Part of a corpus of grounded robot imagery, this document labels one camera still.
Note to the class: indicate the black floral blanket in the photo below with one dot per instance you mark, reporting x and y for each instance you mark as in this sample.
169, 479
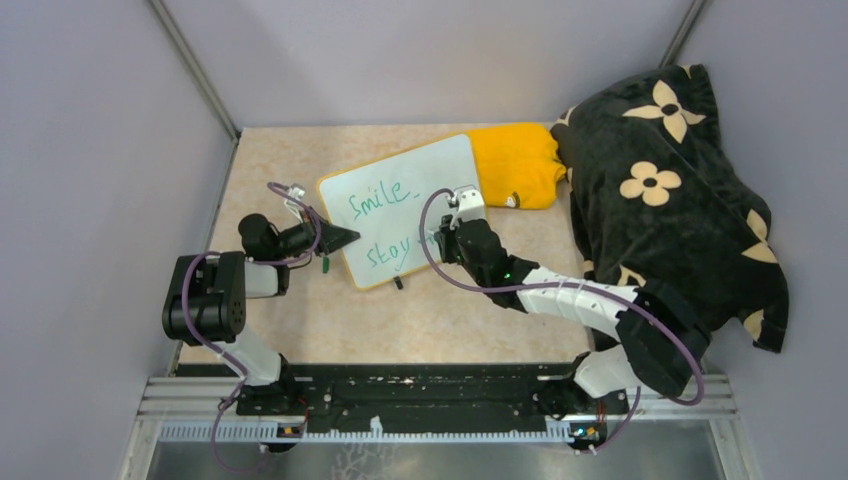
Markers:
653, 196

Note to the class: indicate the yellow-framed whiteboard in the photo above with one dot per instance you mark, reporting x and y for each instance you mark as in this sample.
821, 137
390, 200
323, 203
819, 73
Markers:
383, 201

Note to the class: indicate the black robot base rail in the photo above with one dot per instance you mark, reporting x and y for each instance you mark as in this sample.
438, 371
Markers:
441, 402

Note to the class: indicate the metal corner post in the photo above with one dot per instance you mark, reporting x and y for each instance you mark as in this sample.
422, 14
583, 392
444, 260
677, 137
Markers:
193, 66
682, 33

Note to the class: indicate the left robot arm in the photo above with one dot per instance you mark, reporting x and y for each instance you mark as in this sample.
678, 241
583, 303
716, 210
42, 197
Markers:
208, 294

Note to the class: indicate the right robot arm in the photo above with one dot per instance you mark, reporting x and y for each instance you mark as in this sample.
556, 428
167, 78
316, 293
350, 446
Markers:
658, 337

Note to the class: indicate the folded yellow cloth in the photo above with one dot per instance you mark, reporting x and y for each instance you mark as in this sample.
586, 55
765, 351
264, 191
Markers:
517, 164

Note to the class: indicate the right metal corner post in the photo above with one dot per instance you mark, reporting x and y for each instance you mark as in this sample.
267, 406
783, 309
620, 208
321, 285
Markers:
682, 33

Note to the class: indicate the left metal corner post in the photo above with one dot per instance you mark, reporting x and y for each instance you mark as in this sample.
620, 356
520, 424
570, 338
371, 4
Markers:
193, 66

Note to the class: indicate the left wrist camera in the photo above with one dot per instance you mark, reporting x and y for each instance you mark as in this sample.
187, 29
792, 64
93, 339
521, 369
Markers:
293, 194

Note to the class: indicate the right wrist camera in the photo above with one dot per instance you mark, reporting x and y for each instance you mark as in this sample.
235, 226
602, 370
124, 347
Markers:
466, 204

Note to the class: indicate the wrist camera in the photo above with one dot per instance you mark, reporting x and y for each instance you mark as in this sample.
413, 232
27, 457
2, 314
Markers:
293, 194
466, 204

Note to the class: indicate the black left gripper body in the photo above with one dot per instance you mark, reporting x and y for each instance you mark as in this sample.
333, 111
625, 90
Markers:
307, 234

